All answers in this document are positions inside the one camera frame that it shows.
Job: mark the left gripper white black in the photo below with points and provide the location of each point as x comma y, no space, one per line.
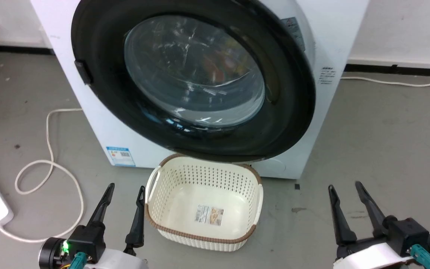
88,239

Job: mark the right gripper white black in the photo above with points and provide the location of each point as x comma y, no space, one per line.
405,235

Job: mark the white washing machine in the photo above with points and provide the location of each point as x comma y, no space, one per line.
99,123

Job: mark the black round glass washer door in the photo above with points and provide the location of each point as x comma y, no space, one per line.
99,41

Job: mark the white perforated laundry basket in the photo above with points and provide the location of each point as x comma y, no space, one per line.
170,209

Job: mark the blue energy label sticker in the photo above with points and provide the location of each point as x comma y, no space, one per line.
121,156

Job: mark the paper label inside basket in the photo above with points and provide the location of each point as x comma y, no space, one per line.
209,215

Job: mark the black text warning sticker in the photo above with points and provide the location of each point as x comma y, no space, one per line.
326,76

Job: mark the grey instruction sticker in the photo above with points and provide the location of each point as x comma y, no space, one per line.
294,31

